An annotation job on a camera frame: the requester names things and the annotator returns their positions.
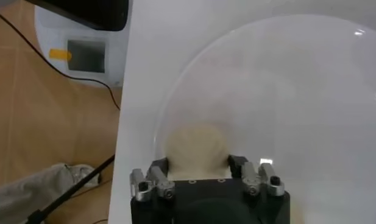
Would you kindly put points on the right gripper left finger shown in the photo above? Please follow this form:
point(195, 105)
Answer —
point(158, 179)

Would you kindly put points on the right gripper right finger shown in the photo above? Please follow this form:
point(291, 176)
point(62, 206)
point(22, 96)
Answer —
point(250, 178)

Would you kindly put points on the white steamed baozi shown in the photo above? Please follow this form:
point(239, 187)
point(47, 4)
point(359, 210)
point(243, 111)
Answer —
point(197, 149)

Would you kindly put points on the white round plate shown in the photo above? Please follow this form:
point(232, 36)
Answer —
point(297, 106)

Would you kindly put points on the black metal rod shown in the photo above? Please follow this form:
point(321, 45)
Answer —
point(72, 190)

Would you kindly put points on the grey cloth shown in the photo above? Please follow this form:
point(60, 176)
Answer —
point(29, 191)

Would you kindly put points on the white device with grey screen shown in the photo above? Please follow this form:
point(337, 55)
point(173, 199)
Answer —
point(84, 73)

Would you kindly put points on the black box object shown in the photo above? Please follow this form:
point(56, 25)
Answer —
point(93, 13)

